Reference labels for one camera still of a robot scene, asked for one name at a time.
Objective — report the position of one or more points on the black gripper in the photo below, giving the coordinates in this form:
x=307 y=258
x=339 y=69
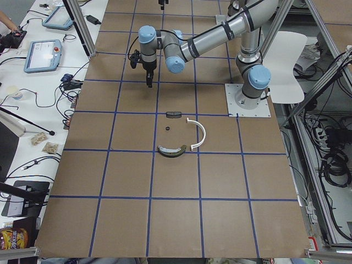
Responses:
x=163 y=1
x=148 y=66

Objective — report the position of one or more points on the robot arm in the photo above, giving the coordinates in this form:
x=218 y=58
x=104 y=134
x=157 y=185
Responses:
x=246 y=22

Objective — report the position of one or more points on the small black brake pad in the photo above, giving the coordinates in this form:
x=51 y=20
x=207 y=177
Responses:
x=173 y=114

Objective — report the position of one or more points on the black power adapter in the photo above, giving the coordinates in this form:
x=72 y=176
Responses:
x=93 y=20

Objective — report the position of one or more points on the green curved brake shoe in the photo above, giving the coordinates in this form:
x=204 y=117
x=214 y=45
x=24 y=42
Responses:
x=171 y=152

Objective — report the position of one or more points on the blue teach pendant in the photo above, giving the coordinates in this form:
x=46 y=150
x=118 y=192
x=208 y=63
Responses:
x=43 y=56
x=58 y=19

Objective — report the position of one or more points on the white plastic chair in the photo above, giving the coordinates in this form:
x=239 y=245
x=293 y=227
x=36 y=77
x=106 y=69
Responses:
x=280 y=59

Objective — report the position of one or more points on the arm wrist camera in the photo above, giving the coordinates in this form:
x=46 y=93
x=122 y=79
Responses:
x=135 y=58

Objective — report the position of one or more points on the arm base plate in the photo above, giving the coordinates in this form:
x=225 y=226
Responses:
x=241 y=106
x=220 y=18

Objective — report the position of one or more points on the aluminium frame post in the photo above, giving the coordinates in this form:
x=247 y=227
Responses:
x=79 y=23

